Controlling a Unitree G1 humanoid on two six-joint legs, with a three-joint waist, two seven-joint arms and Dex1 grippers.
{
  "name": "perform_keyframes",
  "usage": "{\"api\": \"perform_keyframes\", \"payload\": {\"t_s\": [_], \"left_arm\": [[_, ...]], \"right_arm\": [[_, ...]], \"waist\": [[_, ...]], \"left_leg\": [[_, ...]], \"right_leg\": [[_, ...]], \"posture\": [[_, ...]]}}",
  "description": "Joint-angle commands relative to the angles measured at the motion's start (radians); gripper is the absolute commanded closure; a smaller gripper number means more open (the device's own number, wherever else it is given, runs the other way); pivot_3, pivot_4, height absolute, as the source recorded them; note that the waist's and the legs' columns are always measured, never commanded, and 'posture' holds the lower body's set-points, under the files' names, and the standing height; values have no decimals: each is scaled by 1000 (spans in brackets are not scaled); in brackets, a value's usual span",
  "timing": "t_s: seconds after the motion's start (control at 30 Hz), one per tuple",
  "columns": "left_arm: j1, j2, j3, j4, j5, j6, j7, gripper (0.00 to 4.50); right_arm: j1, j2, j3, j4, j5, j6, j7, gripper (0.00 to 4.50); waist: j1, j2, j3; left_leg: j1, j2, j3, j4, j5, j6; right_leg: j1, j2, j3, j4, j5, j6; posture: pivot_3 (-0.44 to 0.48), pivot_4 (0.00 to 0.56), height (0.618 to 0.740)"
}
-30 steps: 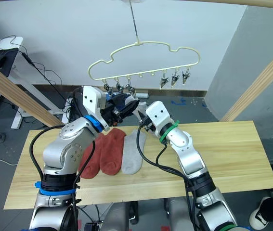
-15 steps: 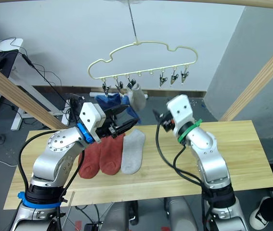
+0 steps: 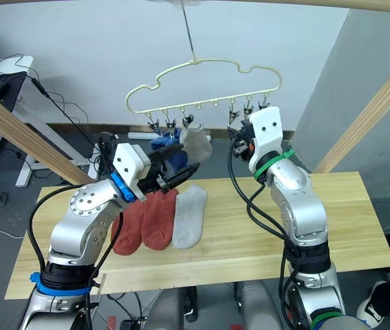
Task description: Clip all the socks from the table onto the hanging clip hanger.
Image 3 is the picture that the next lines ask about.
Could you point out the black and white shoe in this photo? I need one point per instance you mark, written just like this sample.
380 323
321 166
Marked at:
370 309

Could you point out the green right wrist zip tie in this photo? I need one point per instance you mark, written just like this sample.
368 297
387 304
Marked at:
270 164

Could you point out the metal hanger hook rod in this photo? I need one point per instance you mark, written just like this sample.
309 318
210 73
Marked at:
188 31

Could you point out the blue left forearm clamp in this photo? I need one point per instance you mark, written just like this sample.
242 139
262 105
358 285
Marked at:
60 291

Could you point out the slanted wooden beam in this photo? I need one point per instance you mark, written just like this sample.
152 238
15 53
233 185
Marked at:
26 137
370 110

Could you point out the horizontal wooden beam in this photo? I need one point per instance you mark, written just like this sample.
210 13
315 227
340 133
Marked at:
318 3

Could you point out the blue left wrist clamp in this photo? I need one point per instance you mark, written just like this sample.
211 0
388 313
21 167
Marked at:
122 187

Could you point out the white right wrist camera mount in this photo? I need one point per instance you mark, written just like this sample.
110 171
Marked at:
267 134

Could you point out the red sock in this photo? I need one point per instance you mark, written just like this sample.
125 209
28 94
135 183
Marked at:
127 237
158 223

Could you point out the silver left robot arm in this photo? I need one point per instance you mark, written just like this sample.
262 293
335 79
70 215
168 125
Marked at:
84 206

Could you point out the white desk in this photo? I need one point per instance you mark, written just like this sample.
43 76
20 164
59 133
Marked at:
9 63

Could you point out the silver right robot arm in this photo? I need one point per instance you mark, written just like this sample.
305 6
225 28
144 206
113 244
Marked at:
298 206

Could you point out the grey sock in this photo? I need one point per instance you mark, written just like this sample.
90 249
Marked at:
189 220
198 146

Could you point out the blue sock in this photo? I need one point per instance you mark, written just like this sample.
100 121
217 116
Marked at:
162 141

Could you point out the metal hanger clip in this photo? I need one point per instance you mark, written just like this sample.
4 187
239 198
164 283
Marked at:
153 123
232 115
187 120
170 123
248 109
265 102

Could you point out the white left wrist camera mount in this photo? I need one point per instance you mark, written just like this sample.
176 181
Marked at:
127 165

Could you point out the white power strip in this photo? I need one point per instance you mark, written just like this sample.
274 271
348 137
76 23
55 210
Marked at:
139 135

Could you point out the grey rounded shape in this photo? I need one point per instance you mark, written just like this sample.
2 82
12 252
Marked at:
168 313
258 306

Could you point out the black bag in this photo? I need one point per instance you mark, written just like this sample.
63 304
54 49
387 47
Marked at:
7 89

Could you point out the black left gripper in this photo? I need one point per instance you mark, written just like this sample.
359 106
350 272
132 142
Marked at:
153 177

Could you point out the cream plastic clip hanger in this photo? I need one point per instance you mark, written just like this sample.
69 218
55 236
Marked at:
196 62

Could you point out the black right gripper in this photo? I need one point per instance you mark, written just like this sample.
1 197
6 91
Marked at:
243 146

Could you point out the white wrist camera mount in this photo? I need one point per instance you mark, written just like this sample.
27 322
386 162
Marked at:
267 134
127 165

